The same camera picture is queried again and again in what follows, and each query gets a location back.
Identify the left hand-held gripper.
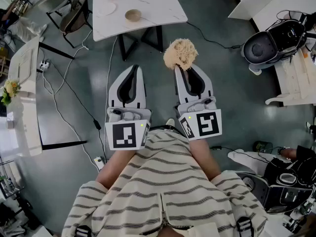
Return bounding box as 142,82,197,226
105,64,152,151

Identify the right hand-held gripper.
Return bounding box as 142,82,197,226
174,63,222,141

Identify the beige fluffy noodle ball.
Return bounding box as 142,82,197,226
163,39,199,71

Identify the beige bowl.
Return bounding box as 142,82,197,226
124,9,142,23

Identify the person's left forearm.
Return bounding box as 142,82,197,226
95,147,139,189

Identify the person's right forearm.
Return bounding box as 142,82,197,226
189,137,222,182

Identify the white plate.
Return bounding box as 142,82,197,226
97,2,117,16

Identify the small black floor device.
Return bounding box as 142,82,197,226
253,140,274,156

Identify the brown wicker chair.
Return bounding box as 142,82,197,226
60,0,93,49

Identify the white marble table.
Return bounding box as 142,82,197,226
92,0,188,62

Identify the white carved bench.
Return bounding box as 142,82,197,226
265,49,316,107

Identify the white oval table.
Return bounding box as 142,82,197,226
6,35,87,157

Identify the cream striped shirt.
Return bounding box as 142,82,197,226
61,128,270,237

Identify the white tray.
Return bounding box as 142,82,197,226
11,48,33,83

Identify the yellow flower bouquet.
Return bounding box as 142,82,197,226
0,79,22,107

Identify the black metal rack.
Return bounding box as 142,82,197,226
0,157,25,199

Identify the black cable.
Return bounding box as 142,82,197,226
186,21,244,50
48,59,107,161

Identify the white cable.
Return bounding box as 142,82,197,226
40,68,101,169

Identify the black strap buckle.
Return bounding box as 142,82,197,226
236,216,255,237
74,225,92,237

